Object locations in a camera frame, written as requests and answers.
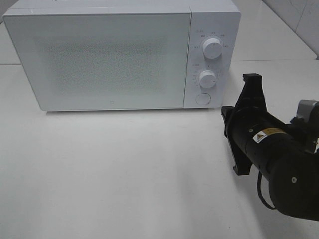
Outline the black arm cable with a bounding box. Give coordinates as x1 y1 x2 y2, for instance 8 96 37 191
256 171 277 210

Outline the white microwave door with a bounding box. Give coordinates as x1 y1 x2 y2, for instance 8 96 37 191
4 13 190 111

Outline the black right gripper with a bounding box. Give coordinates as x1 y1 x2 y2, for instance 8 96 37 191
221 73 309 176

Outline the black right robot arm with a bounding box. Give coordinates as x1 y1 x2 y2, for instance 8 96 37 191
221 73 319 221

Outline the white microwave oven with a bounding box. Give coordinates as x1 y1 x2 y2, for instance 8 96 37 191
2 0 241 112

